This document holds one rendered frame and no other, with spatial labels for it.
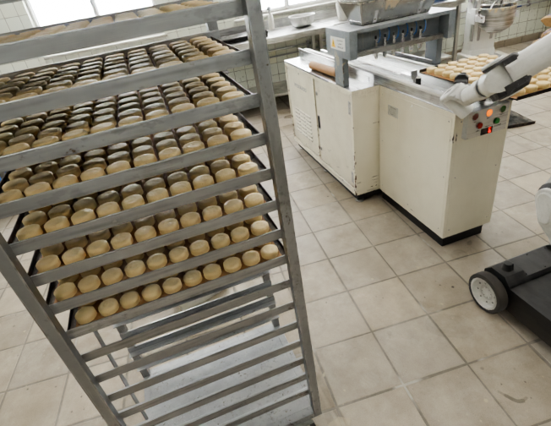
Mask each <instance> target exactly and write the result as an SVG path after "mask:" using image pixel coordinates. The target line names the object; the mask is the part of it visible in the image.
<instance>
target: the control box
mask: <svg viewBox="0 0 551 426"><path fill-rule="evenodd" d="M502 106H506V109H505V111H504V112H501V111H500V109H501V107H502ZM509 107H510V101H506V100H504V101H499V102H496V103H493V104H489V105H487V106H481V107H478V108H474V109H473V110H472V111H471V112H470V113H469V114H468V115H467V116H466V117H464V119H463V126H462V134H461V138H462V139H464V140H467V139H472V138H475V137H477V136H481V135H483V133H484V132H483V131H484V129H485V134H489V132H490V130H489V132H488V129H490V127H491V132H490V133H492V132H495V131H498V130H501V129H504V128H505V126H506V121H507V117H508V111H509ZM488 110H492V111H493V112H492V114H491V115H490V116H487V112H488ZM476 113H477V114H478V118H477V119H476V120H473V116H474V114H476ZM497 117H498V118H499V119H500V120H499V123H497V124H495V123H494V119H495V118H497ZM479 123H482V124H483V126H482V127H481V128H477V125H478V124H479Z"/></svg>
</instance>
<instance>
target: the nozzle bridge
mask: <svg viewBox="0 0 551 426"><path fill-rule="evenodd" d="M424 20H426V30H425V31H424V28H425V21H424ZM415 21H417V32H416V34H415V35H414V36H413V40H410V31H411V28H413V34H414V33H415V31H416V22H415ZM406 23H407V24H408V33H407V36H406V37H405V39H404V40H405V41H403V42H401V31H402V30H404V33H405V35H406V32H407V25H406ZM455 24H456V8H436V7H431V9H430V10H429V11H428V12H426V13H422V14H414V15H411V16H406V17H403V18H399V19H392V20H387V21H384V22H379V23H375V24H371V25H365V26H361V25H350V23H349V22H348V23H344V24H340V25H333V26H329V27H325V34H326V46H327V53H328V54H330V55H333V56H334V59H335V73H336V85H339V86H341V87H343V88H346V87H349V70H348V60H349V61H352V60H356V59H357V58H358V57H364V56H368V55H372V54H375V53H379V52H386V51H389V50H394V49H397V48H401V47H404V46H411V45H415V44H418V43H423V42H426V46H425V58H427V59H431V60H432V64H434V65H438V64H440V62H441V51H442V40H443V38H450V37H453V36H454V33H455ZM397 25H398V26H399V36H398V38H397V39H396V43H395V44H392V35H393V31H395V32H396V37H397V35H398V27H397ZM420 25H421V26H422V29H423V31H424V32H423V33H422V37H421V38H418V31H419V26H420ZM388 27H389V28H390V39H389V40H388V37H389V29H388ZM379 30H380V33H381V36H380V41H379ZM384 34H386V38H387V40H388V41H387V43H386V44H387V45H386V46H383V37H384ZM375 36H377V39H378V41H379V43H378V47H377V48H374V37H375Z"/></svg>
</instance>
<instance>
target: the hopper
mask: <svg viewBox="0 0 551 426"><path fill-rule="evenodd" d="M434 1H435V0H360V1H359V0H337V2H338V3H339V4H340V6H341V9H342V10H343V12H344V14H345V15H346V17H347V19H348V21H349V23H350V25H361V26H365V25H371V24H375V23H379V22H384V21H387V20H392V19H399V18H403V17H406V16H411V15H414V14H422V13H426V12H428V11H429V10H430V9H431V7H432V5H433V4H434Z"/></svg>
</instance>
